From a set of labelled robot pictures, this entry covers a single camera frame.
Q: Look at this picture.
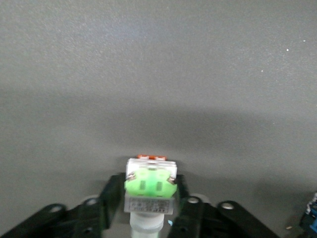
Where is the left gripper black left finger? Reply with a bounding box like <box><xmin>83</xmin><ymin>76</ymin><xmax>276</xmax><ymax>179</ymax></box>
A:
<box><xmin>0</xmin><ymin>173</ymin><xmax>127</xmax><ymax>238</ymax></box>

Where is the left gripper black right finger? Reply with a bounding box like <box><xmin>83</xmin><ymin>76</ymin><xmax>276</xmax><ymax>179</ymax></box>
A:
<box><xmin>168</xmin><ymin>175</ymin><xmax>280</xmax><ymax>238</ymax></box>

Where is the green white push button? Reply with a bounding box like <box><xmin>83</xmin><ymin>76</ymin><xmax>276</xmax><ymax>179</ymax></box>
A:
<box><xmin>123</xmin><ymin>154</ymin><xmax>179</xmax><ymax>238</ymax></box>

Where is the red mushroom push button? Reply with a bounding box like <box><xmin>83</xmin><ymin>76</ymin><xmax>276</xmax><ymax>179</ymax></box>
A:
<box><xmin>299</xmin><ymin>190</ymin><xmax>317</xmax><ymax>233</ymax></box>

